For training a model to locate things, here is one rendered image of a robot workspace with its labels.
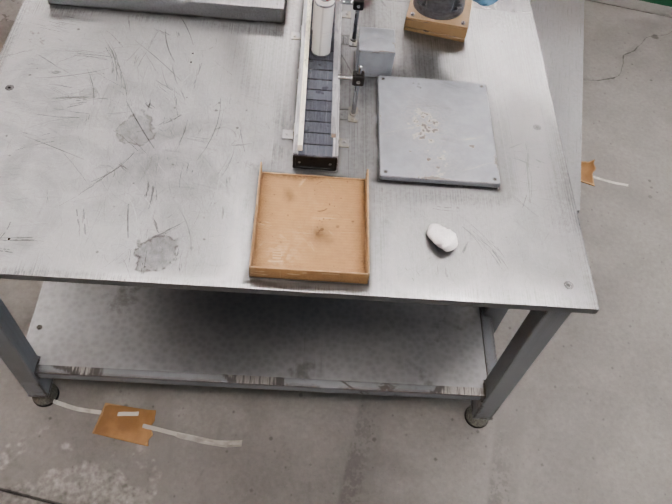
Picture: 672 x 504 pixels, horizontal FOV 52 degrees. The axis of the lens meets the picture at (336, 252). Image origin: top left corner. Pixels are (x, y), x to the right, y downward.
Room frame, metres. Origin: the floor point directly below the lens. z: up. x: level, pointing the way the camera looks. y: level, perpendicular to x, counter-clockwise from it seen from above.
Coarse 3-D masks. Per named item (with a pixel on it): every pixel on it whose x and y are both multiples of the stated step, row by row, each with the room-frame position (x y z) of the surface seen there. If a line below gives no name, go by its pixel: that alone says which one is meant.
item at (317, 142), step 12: (312, 0) 1.70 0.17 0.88; (312, 12) 1.65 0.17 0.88; (312, 60) 1.44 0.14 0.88; (324, 60) 1.45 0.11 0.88; (312, 72) 1.40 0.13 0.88; (324, 72) 1.40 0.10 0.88; (312, 84) 1.35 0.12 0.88; (324, 84) 1.36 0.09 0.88; (312, 96) 1.31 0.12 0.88; (324, 96) 1.31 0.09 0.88; (312, 108) 1.27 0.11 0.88; (324, 108) 1.27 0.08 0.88; (312, 120) 1.22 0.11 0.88; (324, 120) 1.23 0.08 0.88; (312, 132) 1.18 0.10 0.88; (324, 132) 1.19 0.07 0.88; (312, 144) 1.15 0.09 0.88; (324, 144) 1.15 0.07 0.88; (312, 156) 1.11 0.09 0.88; (324, 156) 1.11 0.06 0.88
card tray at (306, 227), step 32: (288, 192) 1.02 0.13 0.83; (320, 192) 1.04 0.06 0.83; (352, 192) 1.05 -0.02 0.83; (256, 224) 0.91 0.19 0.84; (288, 224) 0.93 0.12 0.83; (320, 224) 0.94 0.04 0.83; (352, 224) 0.96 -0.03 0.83; (256, 256) 0.83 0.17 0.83; (288, 256) 0.84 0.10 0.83; (320, 256) 0.85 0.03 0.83; (352, 256) 0.87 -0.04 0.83
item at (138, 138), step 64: (384, 0) 1.82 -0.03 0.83; (512, 0) 1.92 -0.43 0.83; (0, 64) 1.31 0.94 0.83; (64, 64) 1.34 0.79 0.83; (128, 64) 1.38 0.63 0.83; (192, 64) 1.42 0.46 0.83; (256, 64) 1.45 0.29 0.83; (448, 64) 1.57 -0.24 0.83; (512, 64) 1.61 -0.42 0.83; (0, 128) 1.09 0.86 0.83; (64, 128) 1.12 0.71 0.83; (128, 128) 1.15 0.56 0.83; (192, 128) 1.18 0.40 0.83; (256, 128) 1.22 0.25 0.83; (512, 128) 1.35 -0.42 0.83; (0, 192) 0.90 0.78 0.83; (64, 192) 0.93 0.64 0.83; (128, 192) 0.96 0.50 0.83; (192, 192) 0.98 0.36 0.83; (256, 192) 1.01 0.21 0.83; (384, 192) 1.07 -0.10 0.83; (448, 192) 1.10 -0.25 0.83; (512, 192) 1.13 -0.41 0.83; (0, 256) 0.74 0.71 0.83; (64, 256) 0.76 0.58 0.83; (128, 256) 0.78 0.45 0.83; (192, 256) 0.81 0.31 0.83; (384, 256) 0.88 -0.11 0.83; (448, 256) 0.91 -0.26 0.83; (512, 256) 0.94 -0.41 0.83; (576, 256) 0.96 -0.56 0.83
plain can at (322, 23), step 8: (320, 0) 1.47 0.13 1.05; (328, 0) 1.47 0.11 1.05; (320, 8) 1.46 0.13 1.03; (328, 8) 1.46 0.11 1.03; (320, 16) 1.46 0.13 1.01; (328, 16) 1.47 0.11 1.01; (320, 24) 1.46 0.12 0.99; (328, 24) 1.47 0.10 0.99; (320, 32) 1.46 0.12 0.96; (328, 32) 1.47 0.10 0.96; (312, 40) 1.48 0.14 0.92; (320, 40) 1.46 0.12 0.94; (328, 40) 1.47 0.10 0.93; (312, 48) 1.47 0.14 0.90; (320, 48) 1.46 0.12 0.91; (328, 48) 1.47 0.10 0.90; (320, 56) 1.46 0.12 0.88
